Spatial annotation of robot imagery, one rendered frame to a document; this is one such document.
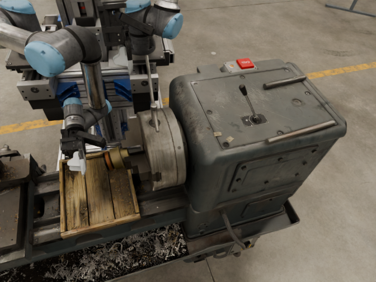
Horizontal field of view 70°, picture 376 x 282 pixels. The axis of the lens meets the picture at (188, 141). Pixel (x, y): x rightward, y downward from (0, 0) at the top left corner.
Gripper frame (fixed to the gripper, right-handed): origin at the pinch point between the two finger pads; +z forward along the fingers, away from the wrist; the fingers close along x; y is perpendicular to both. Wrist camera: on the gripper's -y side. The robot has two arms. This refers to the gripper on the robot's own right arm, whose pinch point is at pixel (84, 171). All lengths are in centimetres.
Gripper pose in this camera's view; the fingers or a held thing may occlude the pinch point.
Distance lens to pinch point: 105.6
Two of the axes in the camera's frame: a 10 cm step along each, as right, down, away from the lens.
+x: 1.4, -5.7, -8.1
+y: -9.5, 1.5, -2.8
